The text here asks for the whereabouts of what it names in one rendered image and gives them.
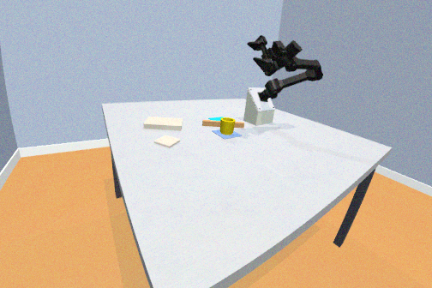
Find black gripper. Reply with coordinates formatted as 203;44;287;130
247;35;281;76

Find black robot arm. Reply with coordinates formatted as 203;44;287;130
257;40;323;102

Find cream flat square tile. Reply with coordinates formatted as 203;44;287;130
154;135;180;147

